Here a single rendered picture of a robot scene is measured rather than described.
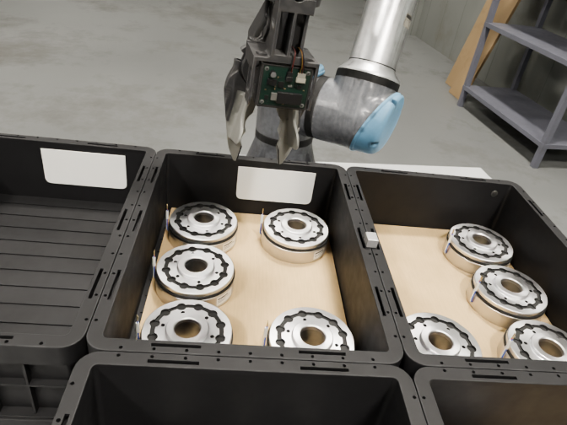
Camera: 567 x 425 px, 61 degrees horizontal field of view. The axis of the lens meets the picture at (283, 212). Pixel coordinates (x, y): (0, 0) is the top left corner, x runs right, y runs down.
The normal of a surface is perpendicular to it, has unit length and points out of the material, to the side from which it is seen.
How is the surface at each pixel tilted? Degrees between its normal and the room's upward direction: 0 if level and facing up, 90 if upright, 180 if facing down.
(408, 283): 0
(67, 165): 90
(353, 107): 65
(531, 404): 90
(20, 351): 90
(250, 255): 0
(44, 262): 0
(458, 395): 90
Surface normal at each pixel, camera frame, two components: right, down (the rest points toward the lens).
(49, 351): 0.04, 0.56
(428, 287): 0.13, -0.83
